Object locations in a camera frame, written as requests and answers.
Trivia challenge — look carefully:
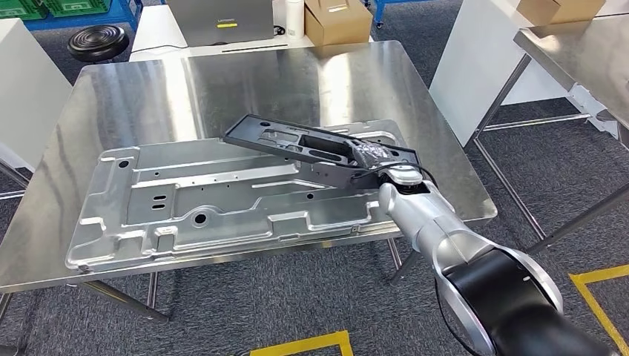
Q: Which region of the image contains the black plastic panel part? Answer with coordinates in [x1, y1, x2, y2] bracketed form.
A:
[222, 113, 423, 171]

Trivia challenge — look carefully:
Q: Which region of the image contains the white table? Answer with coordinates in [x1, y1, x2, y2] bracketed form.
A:
[128, 4, 375, 63]

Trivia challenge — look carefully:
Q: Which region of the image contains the cardboard box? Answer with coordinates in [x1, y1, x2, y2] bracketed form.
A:
[303, 0, 374, 47]
[516, 0, 606, 27]

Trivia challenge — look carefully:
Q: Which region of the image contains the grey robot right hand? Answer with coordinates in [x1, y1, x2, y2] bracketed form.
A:
[349, 139, 394, 171]

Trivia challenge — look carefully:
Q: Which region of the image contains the blue metal shelf rack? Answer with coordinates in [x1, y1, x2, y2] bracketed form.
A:
[22, 0, 145, 33]

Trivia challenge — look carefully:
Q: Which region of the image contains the green plastic crate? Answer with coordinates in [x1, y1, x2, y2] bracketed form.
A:
[0, 0, 49, 22]
[43, 0, 113, 18]

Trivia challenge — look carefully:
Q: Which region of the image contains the stainless steel workbench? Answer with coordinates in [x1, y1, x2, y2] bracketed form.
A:
[471, 13, 629, 257]
[0, 40, 498, 323]

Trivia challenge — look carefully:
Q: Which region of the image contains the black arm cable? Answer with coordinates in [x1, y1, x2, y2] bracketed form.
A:
[351, 162, 480, 356]

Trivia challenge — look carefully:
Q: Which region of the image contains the stamped sheet metal plate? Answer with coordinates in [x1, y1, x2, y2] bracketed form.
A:
[65, 117, 409, 274]

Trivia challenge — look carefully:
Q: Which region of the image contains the dark grey camera bracket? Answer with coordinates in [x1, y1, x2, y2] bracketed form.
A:
[311, 161, 389, 191]

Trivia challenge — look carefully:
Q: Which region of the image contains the black round stool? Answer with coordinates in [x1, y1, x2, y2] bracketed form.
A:
[67, 24, 131, 64]

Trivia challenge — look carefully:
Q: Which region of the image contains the white paper roll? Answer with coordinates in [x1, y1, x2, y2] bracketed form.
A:
[285, 0, 306, 40]

